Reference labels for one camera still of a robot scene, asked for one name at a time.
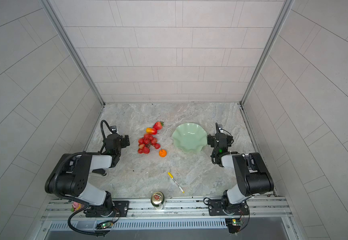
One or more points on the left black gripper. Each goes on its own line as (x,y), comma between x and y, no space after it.
(124,143)

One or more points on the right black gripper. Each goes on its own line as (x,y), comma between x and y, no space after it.
(212,139)

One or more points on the red lychee cluster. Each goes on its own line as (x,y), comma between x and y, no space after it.
(146,143)

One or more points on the red yellow fake mango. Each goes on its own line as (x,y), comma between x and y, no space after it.
(151,131)

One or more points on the red fake strawberry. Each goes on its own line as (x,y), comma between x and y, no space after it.
(158,125)

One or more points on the small orange fake tangerine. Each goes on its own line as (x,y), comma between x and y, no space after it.
(162,153)

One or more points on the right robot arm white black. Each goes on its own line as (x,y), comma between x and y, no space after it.
(252,176)

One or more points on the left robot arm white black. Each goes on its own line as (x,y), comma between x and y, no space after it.
(69,178)

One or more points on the light green wavy fruit bowl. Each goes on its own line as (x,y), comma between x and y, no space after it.
(190,137)

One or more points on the white black utility knife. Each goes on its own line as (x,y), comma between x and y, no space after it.
(99,173)

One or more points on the yellow capped white marker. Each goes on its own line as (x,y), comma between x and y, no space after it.
(176,182)

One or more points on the metal drink can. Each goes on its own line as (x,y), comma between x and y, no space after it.
(157,200)

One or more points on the pink yellow small toy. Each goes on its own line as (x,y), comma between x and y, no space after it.
(76,206)

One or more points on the left green circuit board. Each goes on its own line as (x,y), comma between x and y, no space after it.
(105,225)

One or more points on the green circuit board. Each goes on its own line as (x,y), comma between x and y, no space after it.
(234,225)
(105,225)

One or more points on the right green circuit board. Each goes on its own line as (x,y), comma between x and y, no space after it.
(234,225)

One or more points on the aluminium mounting rail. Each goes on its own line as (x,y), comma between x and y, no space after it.
(191,208)

